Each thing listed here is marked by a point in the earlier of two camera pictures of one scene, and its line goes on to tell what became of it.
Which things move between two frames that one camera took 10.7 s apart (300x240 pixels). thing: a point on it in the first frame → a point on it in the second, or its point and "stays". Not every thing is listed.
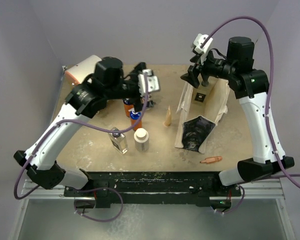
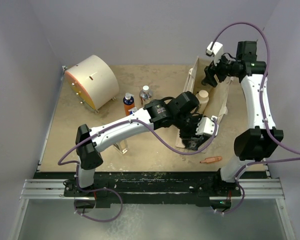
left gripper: (137, 101) → (191, 136)
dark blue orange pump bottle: (127, 105) stays
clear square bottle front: (120, 143) stays
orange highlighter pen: (212, 159) stays
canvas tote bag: (200, 109) stays
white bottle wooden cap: (141, 140) → (202, 97)
